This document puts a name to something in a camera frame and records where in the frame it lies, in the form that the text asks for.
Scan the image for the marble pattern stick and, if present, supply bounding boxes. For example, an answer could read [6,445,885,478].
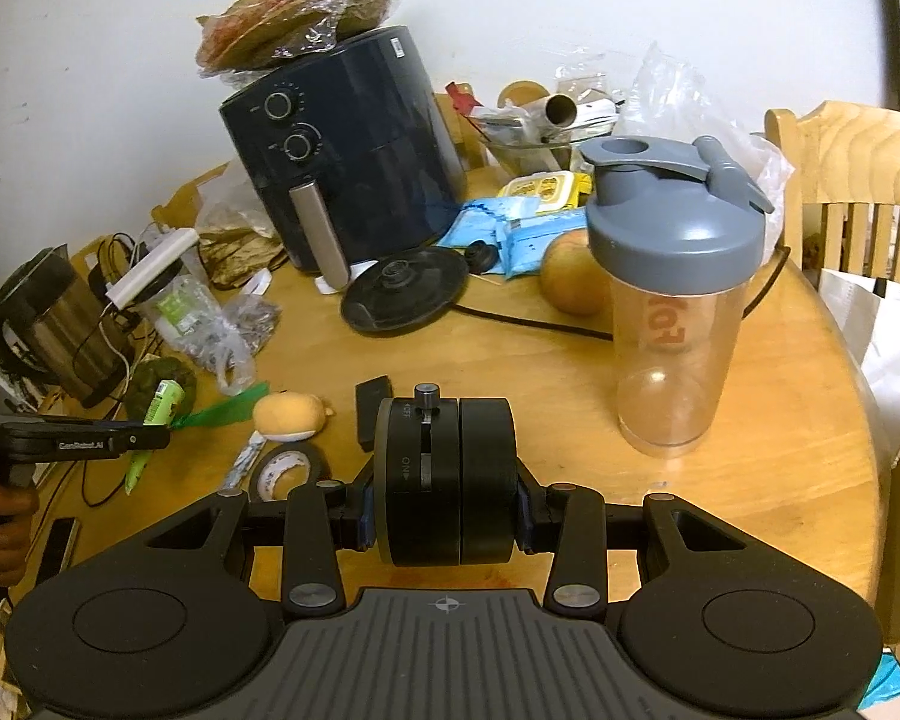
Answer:
[219,431,268,496]

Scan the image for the black electrical tape roll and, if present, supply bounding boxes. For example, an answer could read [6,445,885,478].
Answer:
[248,442,329,502]

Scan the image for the black caster wheel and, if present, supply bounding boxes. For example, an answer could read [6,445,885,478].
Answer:
[372,382,518,567]

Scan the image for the green tube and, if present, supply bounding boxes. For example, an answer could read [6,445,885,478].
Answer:
[123,379,185,496]

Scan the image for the black rectangular block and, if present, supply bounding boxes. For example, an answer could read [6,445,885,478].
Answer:
[354,376,393,452]

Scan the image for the person left hand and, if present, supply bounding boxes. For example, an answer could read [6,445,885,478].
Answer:
[0,484,38,589]

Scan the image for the black smartphone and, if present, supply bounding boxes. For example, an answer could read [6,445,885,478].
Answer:
[35,517,80,585]

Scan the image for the steel electric kettle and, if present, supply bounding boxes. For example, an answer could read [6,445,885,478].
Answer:
[0,244,133,408]

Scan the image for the green net bag of nuts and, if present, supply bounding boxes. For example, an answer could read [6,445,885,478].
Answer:
[122,354,198,425]

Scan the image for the white power bank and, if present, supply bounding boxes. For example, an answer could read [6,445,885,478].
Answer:
[107,227,199,310]

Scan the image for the plastic bag of seeds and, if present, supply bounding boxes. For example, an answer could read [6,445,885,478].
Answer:
[182,273,281,397]

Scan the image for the brown paper bag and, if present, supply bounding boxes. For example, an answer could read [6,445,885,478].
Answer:
[198,231,287,291]

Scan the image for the black kettle base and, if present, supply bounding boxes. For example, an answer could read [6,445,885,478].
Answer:
[340,247,470,337]

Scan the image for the yellow onion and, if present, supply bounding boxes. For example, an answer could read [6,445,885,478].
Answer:
[539,229,611,317]

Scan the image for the clear plastic bag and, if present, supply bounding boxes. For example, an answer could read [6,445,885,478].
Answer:
[194,160,276,241]

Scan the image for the small black knob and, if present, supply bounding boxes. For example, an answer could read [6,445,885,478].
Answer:
[463,241,499,275]

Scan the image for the clear shaker bottle grey lid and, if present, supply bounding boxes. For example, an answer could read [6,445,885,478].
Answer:
[580,135,772,457]

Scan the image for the blue wet wipes pack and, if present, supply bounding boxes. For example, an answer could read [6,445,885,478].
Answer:
[439,195,541,249]

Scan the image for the yellow wet wipes pack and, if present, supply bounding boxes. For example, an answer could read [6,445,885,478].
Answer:
[497,171,593,213]

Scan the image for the black air fryer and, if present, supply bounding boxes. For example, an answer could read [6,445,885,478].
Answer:
[221,26,464,275]

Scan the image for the glass bowl with packets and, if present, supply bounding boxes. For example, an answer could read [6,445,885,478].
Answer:
[468,98,617,177]

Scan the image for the foil roll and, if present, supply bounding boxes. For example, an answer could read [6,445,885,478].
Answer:
[518,93,577,132]

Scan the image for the white plastic bag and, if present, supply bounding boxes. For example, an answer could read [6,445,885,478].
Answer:
[613,43,795,265]

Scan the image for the wooden chair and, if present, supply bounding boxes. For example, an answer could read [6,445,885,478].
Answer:
[764,101,900,284]

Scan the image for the bagged flatbreads on fryer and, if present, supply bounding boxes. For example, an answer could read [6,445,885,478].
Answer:
[196,0,401,76]

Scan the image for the black usb cable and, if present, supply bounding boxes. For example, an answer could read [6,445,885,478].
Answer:
[79,455,133,509]

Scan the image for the white charging cable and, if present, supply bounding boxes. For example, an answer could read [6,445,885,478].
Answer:
[97,299,152,407]

